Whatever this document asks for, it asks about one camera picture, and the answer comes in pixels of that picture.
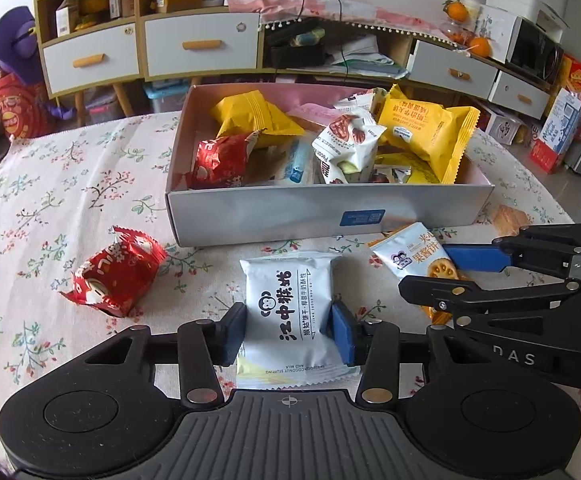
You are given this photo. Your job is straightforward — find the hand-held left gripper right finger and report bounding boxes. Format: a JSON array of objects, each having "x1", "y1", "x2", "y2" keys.
[{"x1": 331, "y1": 301, "x2": 466, "y2": 406}]

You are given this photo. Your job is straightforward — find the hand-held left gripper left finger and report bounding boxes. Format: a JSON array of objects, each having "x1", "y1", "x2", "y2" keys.
[{"x1": 83, "y1": 302, "x2": 248, "y2": 406}]

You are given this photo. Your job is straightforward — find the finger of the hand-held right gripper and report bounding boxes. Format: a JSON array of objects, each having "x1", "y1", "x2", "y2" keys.
[
  {"x1": 443, "y1": 224, "x2": 581, "y2": 281},
  {"x1": 399, "y1": 275, "x2": 581, "y2": 329}
]

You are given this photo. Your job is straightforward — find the white orange biscuit packet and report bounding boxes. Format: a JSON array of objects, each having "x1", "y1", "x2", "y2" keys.
[{"x1": 367, "y1": 222, "x2": 463, "y2": 323}]

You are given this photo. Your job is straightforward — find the white grey-print biscuit packet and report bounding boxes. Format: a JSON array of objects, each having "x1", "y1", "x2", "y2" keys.
[{"x1": 236, "y1": 251, "x2": 360, "y2": 391}]

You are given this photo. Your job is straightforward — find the pink-lined cardboard box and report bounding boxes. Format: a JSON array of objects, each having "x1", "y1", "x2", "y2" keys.
[{"x1": 164, "y1": 84, "x2": 495, "y2": 248}]

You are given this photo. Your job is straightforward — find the blue chocolate packet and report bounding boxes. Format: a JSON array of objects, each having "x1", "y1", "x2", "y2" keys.
[{"x1": 278, "y1": 137, "x2": 316, "y2": 184}]

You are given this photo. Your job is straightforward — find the clear-wrapped orange cake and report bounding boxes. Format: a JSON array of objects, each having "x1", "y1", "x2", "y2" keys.
[{"x1": 490, "y1": 205, "x2": 531, "y2": 238}]

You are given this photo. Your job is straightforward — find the large yellow snack packet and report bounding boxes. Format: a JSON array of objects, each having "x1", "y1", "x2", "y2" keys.
[
  {"x1": 209, "y1": 90, "x2": 305, "y2": 150},
  {"x1": 373, "y1": 84, "x2": 478, "y2": 183}
]

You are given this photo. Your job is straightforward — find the white printed floor box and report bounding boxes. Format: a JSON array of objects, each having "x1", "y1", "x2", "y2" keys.
[{"x1": 480, "y1": 105, "x2": 523, "y2": 146}]

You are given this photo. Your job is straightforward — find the red foil snack packet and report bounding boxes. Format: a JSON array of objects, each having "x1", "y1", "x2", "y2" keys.
[
  {"x1": 59, "y1": 226, "x2": 168, "y2": 317},
  {"x1": 185, "y1": 130, "x2": 262, "y2": 190}
]

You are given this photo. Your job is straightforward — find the blue white carton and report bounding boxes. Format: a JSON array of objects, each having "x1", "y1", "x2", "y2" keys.
[{"x1": 543, "y1": 87, "x2": 581, "y2": 156}]

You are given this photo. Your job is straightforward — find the white nut snack packet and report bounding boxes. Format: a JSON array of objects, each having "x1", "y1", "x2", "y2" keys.
[{"x1": 311, "y1": 110, "x2": 388, "y2": 186}]

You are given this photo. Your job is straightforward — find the small white snack packet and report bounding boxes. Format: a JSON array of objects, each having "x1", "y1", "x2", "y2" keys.
[{"x1": 334, "y1": 91, "x2": 376, "y2": 113}]

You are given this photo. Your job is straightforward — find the red tall carton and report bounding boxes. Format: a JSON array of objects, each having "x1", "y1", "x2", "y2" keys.
[{"x1": 530, "y1": 55, "x2": 581, "y2": 173}]

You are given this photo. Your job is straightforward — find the wooden low cabinet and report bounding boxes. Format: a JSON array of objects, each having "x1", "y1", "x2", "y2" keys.
[{"x1": 260, "y1": 12, "x2": 561, "y2": 121}]

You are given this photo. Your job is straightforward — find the black microwave oven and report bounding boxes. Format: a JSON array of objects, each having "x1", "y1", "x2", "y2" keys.
[{"x1": 507, "y1": 17, "x2": 566, "y2": 86}]

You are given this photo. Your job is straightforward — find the pink snack packet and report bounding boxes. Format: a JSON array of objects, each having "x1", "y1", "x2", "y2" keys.
[{"x1": 285, "y1": 102, "x2": 343, "y2": 131}]

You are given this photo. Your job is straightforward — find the floral tablecloth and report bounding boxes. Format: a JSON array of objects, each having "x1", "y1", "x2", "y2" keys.
[{"x1": 0, "y1": 110, "x2": 581, "y2": 461}]

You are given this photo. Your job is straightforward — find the pile of papers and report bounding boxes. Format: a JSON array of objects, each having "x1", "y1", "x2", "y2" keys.
[{"x1": 327, "y1": 35, "x2": 408, "y2": 78}]

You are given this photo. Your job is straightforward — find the light blue plastic bin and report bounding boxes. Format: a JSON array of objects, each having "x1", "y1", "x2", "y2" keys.
[{"x1": 144, "y1": 80, "x2": 191, "y2": 113}]

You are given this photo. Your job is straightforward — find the clear storage bin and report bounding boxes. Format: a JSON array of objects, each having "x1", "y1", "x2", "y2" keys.
[{"x1": 85, "y1": 87, "x2": 121, "y2": 123}]

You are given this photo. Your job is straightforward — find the black bag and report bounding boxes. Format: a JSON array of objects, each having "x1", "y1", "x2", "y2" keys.
[{"x1": 265, "y1": 27, "x2": 328, "y2": 68}]

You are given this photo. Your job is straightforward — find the pink bead-trimmed cloth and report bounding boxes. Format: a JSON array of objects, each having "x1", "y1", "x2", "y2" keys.
[{"x1": 223, "y1": 0, "x2": 451, "y2": 43}]

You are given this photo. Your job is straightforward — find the red gift bag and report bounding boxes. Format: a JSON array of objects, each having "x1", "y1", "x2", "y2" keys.
[{"x1": 0, "y1": 74, "x2": 54, "y2": 138}]

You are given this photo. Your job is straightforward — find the brown cardboard box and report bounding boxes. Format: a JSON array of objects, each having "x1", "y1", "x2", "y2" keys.
[{"x1": 155, "y1": 0, "x2": 204, "y2": 13}]

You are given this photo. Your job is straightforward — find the wooden shelf cabinet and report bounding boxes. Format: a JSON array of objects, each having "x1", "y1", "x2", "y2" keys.
[{"x1": 31, "y1": 0, "x2": 264, "y2": 117}]

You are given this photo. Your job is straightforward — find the small white box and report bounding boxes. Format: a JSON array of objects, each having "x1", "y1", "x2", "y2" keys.
[{"x1": 55, "y1": 0, "x2": 84, "y2": 36}]

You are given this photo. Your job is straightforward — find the purple plush toy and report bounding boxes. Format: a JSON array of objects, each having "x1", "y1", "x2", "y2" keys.
[{"x1": 0, "y1": 6, "x2": 46, "y2": 86}]

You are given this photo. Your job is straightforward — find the white drawer with orange handle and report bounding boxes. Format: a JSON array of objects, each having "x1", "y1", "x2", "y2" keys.
[
  {"x1": 144, "y1": 12, "x2": 261, "y2": 80},
  {"x1": 490, "y1": 71, "x2": 551, "y2": 120},
  {"x1": 42, "y1": 24, "x2": 140, "y2": 97},
  {"x1": 410, "y1": 40, "x2": 498, "y2": 98}
]

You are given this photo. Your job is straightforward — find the black power cable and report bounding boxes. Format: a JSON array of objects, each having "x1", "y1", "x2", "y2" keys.
[{"x1": 300, "y1": 0, "x2": 352, "y2": 78}]

